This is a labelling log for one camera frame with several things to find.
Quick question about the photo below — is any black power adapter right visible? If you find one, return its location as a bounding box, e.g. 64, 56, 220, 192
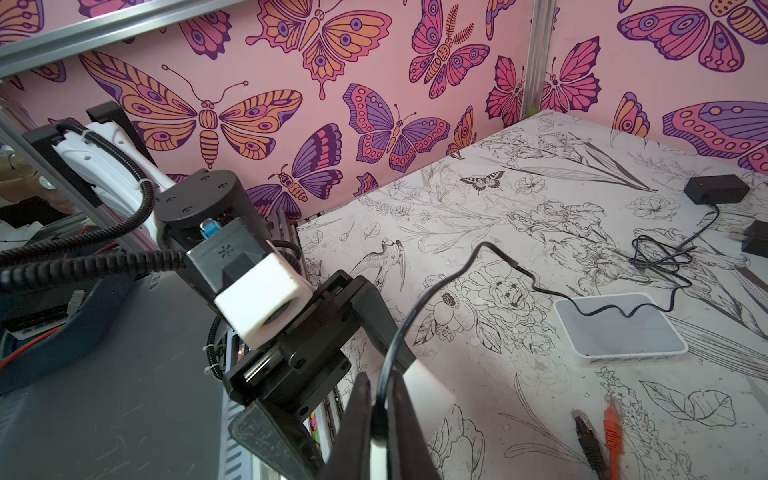
741, 220, 768, 258

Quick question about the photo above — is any aluminium frame post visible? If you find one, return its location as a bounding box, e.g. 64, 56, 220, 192
522, 0, 557, 119

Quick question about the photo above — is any orange ethernet cable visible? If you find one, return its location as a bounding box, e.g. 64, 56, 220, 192
602, 398, 625, 480

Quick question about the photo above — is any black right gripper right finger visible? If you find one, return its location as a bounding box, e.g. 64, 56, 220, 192
386, 371, 440, 480

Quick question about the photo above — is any black power adapter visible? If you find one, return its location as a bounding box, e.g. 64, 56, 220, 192
741, 220, 768, 258
683, 174, 750, 205

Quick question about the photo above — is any white network switch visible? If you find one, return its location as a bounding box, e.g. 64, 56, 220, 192
370, 360, 455, 479
554, 292, 689, 366

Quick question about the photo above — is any black power adapter left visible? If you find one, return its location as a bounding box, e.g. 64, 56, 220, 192
683, 174, 750, 205

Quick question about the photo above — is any thin black power cable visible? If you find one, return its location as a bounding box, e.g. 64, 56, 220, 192
629, 233, 697, 271
371, 203, 721, 445

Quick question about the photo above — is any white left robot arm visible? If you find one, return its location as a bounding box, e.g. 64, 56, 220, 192
1, 119, 437, 479

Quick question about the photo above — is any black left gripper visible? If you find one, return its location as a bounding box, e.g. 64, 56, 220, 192
223, 270, 398, 480

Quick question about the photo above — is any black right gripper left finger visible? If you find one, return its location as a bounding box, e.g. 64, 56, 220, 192
318, 373, 372, 480

